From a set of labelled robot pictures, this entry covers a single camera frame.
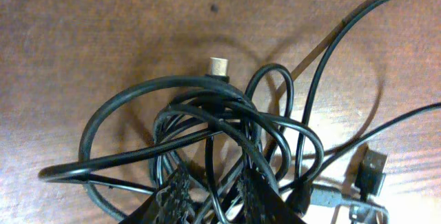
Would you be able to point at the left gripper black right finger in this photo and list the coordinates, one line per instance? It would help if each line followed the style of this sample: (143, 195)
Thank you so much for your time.
(262, 205)

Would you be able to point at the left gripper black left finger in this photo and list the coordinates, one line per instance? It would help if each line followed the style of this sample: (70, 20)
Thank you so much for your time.
(169, 204)

